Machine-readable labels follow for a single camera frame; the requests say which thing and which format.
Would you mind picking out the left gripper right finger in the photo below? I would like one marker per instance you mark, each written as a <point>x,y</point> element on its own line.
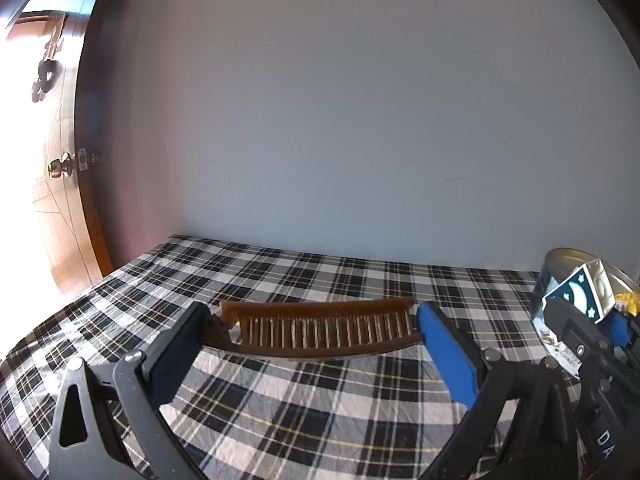
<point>456,357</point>

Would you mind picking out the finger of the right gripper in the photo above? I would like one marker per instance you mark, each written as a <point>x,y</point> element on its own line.
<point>570,326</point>
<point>615,327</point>

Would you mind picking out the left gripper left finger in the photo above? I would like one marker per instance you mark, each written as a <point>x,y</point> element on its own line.
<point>170,356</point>

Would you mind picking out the yellow face toy brick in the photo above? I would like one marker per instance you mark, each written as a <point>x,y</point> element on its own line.
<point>628,302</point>

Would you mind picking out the cream hollow toy brick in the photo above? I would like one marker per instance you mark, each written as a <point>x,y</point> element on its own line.
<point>588,289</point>

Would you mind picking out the Danisa cookie tin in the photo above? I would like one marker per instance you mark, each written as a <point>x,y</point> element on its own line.
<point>559,263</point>

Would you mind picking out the wooden door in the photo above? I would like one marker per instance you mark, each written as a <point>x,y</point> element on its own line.
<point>49,227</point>

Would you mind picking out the brass door knob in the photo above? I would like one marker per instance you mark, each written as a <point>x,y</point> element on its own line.
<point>67,163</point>

